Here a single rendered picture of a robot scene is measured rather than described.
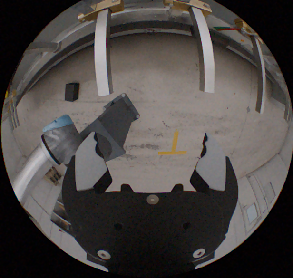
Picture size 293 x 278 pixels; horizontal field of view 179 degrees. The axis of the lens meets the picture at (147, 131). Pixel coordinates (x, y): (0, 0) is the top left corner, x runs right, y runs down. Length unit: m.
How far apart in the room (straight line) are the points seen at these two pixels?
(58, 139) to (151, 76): 0.92
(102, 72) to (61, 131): 0.26
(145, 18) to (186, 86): 0.86
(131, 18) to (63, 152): 0.55
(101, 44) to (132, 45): 0.86
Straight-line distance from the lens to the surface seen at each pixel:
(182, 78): 1.10
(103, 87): 0.25
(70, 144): 0.42
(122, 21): 0.44
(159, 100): 1.08
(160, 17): 0.44
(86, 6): 0.34
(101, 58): 0.26
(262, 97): 0.42
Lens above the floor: 1.05
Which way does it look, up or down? 61 degrees down
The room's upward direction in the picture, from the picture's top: 178 degrees counter-clockwise
